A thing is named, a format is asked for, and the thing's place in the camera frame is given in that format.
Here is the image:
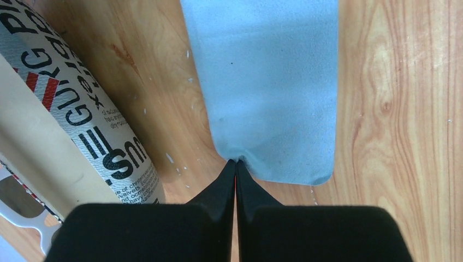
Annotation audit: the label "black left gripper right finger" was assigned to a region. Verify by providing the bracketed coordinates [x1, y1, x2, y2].
[235, 162, 412, 261]

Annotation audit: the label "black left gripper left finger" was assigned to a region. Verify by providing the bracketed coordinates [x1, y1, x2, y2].
[46, 161, 236, 261]

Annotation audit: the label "light blue cleaning cloth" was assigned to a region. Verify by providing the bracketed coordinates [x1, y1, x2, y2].
[181, 1, 339, 186]

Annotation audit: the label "flag pattern glasses case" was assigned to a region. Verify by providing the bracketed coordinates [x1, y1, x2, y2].
[1, 1, 165, 219]

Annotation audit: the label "white frame sunglasses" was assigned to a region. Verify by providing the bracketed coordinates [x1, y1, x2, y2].
[1, 168, 61, 254]

